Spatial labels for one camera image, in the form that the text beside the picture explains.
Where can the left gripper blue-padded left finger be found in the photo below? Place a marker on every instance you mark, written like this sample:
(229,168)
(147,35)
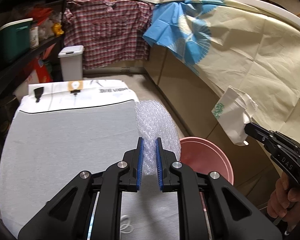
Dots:
(131,180)

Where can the visible black finger of the right gripper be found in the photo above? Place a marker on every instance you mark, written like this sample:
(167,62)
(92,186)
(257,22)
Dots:
(257,132)

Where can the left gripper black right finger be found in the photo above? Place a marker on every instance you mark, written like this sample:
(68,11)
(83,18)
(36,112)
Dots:
(168,182)

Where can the white paper bag green print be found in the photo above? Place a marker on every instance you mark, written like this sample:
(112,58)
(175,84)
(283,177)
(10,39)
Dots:
(233,111)

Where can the clear bubble wrap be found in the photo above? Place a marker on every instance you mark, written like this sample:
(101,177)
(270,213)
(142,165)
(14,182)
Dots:
(153,122)

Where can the white pedal trash bin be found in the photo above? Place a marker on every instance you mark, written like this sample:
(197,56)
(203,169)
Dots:
(71,59)

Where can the person's right hand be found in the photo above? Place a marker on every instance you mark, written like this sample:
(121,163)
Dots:
(284,202)

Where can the pink plastic basin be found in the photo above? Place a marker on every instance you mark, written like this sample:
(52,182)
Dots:
(204,157)

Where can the white rubber band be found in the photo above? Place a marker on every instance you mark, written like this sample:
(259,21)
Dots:
(125,225)

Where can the grey ironing board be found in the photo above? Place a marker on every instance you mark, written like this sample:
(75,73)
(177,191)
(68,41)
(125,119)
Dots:
(72,127)

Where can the blue cream patterned cloth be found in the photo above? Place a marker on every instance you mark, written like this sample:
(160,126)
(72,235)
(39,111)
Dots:
(246,44)

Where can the red plaid shirt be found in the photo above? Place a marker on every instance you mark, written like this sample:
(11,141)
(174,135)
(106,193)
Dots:
(109,30)

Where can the red packaging bag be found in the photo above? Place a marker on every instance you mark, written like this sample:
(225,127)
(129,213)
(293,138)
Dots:
(38,70)

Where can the yellow toy figure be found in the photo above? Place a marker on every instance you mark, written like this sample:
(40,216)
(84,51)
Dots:
(57,29)

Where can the white label jar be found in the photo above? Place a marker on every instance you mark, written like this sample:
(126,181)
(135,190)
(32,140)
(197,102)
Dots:
(34,38)

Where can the green storage box white lid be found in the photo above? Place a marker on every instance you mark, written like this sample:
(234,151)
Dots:
(14,38)

